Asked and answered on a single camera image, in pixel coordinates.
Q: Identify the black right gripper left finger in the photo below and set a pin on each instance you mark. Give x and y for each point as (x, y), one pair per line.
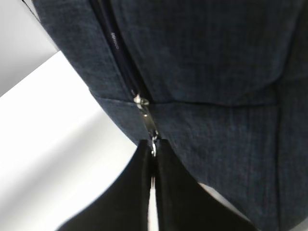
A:
(124, 205)

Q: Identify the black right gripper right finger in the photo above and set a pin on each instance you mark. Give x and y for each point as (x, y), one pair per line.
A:
(182, 204)

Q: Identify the navy blue lunch bag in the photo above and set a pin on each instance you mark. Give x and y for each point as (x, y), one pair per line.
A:
(226, 82)

